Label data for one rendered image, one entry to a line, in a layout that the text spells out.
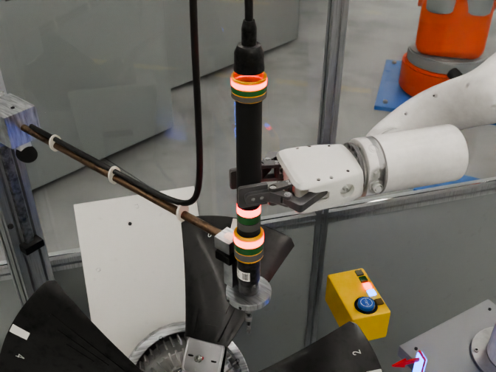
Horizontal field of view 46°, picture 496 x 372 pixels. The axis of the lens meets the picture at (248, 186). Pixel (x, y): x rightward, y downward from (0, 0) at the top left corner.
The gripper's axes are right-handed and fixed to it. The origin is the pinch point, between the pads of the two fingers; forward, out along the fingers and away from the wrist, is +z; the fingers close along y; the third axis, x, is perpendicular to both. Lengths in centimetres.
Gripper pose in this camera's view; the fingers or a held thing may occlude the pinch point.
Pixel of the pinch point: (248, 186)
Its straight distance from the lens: 79.6
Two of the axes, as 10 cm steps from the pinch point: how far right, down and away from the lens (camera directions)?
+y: -2.7, -5.5, 7.9
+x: -0.1, -8.2, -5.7
